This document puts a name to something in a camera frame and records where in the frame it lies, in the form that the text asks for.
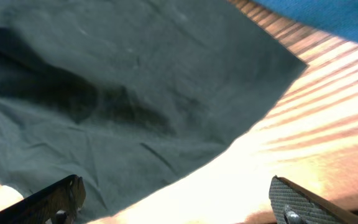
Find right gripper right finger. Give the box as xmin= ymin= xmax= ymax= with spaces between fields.
xmin=268 ymin=176 xmax=358 ymax=224

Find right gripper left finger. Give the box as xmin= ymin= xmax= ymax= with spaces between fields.
xmin=0 ymin=174 xmax=86 ymax=224

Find black shorts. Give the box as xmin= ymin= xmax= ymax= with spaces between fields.
xmin=0 ymin=0 xmax=306 ymax=222

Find blue garment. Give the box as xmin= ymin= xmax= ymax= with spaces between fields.
xmin=255 ymin=0 xmax=358 ymax=43

